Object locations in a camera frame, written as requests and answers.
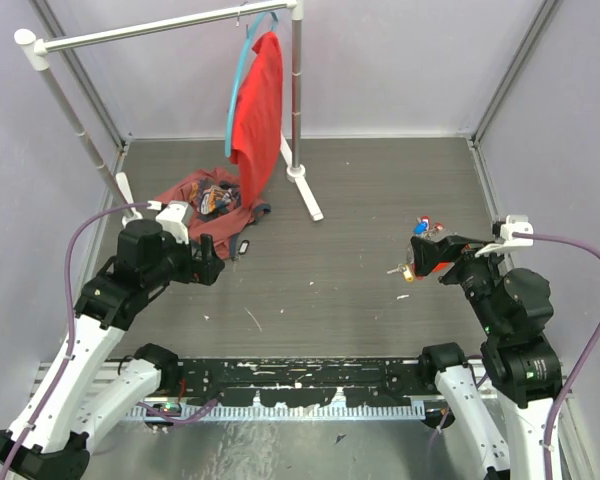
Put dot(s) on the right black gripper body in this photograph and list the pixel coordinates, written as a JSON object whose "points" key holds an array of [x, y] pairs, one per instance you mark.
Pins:
{"points": [[473, 273]]}

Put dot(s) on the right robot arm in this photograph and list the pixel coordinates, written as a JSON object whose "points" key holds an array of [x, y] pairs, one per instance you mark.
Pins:
{"points": [[513, 309]]}

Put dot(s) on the black key tag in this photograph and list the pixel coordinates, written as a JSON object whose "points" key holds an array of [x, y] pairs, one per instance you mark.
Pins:
{"points": [[241, 248]]}

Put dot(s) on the small electronics board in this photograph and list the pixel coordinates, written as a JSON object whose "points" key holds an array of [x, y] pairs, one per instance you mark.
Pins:
{"points": [[165, 409]]}

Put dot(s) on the grey cable duct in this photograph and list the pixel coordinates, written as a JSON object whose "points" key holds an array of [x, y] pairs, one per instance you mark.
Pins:
{"points": [[336, 411]]}

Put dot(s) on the blue clothes hanger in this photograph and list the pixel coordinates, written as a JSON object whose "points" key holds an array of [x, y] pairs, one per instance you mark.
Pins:
{"points": [[237, 82]]}

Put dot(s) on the blue and red keys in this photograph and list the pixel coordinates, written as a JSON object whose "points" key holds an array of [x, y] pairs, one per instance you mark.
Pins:
{"points": [[426, 228]]}

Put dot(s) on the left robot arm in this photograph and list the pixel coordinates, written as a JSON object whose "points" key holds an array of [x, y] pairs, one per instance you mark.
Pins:
{"points": [[55, 434]]}

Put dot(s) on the red handled keyring with keys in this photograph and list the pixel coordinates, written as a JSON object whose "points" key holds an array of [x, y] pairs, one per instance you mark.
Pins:
{"points": [[411, 272]]}

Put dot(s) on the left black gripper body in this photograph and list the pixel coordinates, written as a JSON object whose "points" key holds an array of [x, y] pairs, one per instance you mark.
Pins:
{"points": [[196, 270]]}

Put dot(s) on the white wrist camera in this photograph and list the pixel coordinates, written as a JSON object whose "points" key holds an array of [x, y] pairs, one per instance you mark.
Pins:
{"points": [[510, 236], [174, 217]]}

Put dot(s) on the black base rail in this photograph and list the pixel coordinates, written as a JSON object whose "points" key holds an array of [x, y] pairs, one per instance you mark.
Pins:
{"points": [[305, 382]]}

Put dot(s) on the bright red shirt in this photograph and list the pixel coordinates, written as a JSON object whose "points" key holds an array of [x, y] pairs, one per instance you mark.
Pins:
{"points": [[257, 122]]}

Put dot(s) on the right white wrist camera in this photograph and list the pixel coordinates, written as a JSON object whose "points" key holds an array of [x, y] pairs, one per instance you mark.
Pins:
{"points": [[510, 236]]}

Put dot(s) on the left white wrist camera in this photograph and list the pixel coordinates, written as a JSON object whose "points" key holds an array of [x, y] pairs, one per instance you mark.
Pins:
{"points": [[174, 217]]}

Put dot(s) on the dark red printed shirt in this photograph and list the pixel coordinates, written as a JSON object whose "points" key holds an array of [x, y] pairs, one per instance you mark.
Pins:
{"points": [[216, 200]]}

